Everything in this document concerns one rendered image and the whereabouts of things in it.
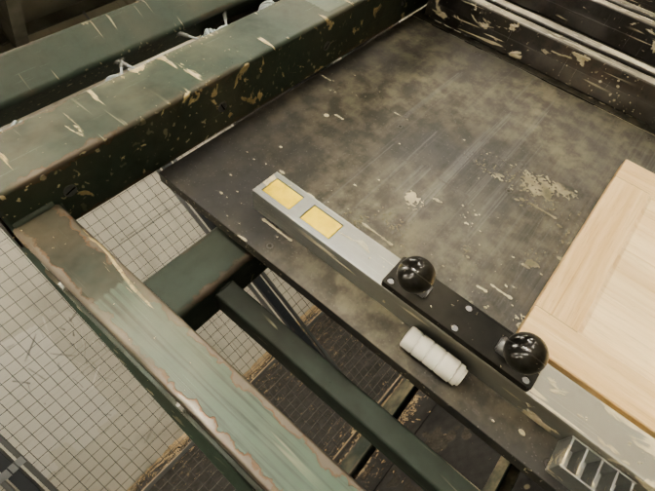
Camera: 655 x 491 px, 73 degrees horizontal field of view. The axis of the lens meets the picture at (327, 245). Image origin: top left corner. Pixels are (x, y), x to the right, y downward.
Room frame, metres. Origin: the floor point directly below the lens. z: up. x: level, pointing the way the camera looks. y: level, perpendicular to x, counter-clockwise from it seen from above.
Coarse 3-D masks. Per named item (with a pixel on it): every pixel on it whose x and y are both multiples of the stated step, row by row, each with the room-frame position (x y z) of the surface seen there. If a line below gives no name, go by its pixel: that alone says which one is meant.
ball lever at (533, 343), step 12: (516, 336) 0.36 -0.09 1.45; (528, 336) 0.35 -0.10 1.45; (504, 348) 0.36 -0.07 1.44; (516, 348) 0.35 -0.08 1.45; (528, 348) 0.34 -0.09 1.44; (540, 348) 0.34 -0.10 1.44; (516, 360) 0.34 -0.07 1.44; (528, 360) 0.34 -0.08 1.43; (540, 360) 0.34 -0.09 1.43; (528, 372) 0.34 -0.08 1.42
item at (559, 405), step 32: (256, 192) 0.62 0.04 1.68; (288, 224) 0.60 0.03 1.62; (320, 256) 0.59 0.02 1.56; (352, 256) 0.55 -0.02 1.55; (384, 256) 0.55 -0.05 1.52; (384, 288) 0.52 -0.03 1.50; (416, 320) 0.50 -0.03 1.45; (512, 384) 0.43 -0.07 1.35; (544, 384) 0.43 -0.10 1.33; (576, 384) 0.43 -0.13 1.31; (544, 416) 0.42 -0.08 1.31; (576, 416) 0.40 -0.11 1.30; (608, 416) 0.40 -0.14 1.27; (608, 448) 0.38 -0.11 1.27; (640, 448) 0.38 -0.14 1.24; (640, 480) 0.36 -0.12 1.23
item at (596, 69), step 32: (448, 0) 0.99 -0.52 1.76; (480, 0) 0.96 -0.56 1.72; (480, 32) 0.97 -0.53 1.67; (512, 32) 0.92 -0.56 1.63; (544, 32) 0.88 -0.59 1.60; (576, 32) 0.88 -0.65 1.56; (544, 64) 0.90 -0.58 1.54; (576, 64) 0.85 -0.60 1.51; (608, 64) 0.81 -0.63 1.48; (640, 64) 0.81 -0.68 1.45; (608, 96) 0.83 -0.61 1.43; (640, 96) 0.79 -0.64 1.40
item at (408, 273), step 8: (416, 256) 0.41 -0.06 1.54; (400, 264) 0.42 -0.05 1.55; (408, 264) 0.40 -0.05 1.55; (416, 264) 0.40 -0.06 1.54; (424, 264) 0.40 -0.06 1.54; (432, 264) 0.41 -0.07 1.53; (400, 272) 0.41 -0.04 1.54; (408, 272) 0.40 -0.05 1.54; (416, 272) 0.40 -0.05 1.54; (424, 272) 0.40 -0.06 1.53; (432, 272) 0.40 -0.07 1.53; (400, 280) 0.41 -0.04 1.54; (408, 280) 0.40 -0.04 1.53; (416, 280) 0.40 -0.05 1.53; (424, 280) 0.40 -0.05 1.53; (432, 280) 0.40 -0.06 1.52; (408, 288) 0.40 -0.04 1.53; (416, 288) 0.40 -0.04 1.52; (424, 288) 0.40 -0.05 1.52; (432, 288) 0.50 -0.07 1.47; (424, 296) 0.49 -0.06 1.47
